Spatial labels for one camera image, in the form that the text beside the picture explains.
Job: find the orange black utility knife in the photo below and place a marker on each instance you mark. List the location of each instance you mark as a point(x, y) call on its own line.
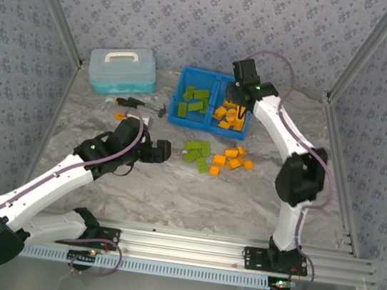
point(120, 116)

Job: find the blue divided plastic bin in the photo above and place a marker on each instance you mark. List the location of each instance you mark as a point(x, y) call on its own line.
point(189, 124)

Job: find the aluminium frame post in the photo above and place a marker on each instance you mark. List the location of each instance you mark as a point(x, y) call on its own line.
point(54, 6)
point(368, 50)

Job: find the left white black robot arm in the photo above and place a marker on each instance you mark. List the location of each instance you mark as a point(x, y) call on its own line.
point(54, 186)

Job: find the aluminium mounting rail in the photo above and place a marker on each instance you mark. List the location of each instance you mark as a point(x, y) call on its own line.
point(179, 244)

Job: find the green lego brick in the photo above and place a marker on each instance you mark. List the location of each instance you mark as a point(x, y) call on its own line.
point(195, 106)
point(188, 93)
point(202, 165)
point(192, 145)
point(182, 110)
point(201, 94)
point(205, 148)
point(204, 106)
point(191, 156)

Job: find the light blue storage box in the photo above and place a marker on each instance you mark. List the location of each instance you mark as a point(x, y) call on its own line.
point(124, 74)

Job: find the aluminium side rail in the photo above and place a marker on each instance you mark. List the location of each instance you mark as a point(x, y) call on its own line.
point(46, 138)

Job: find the long orange lego brick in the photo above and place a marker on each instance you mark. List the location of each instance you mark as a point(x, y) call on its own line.
point(240, 124)

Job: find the small LED circuit board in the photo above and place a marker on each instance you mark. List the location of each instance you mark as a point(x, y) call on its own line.
point(278, 286)
point(78, 258)

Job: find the orange lego brick with hole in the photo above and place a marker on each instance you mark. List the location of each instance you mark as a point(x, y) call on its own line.
point(227, 113)

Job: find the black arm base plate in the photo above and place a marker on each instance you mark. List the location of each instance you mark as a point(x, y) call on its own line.
point(253, 258)
point(110, 239)

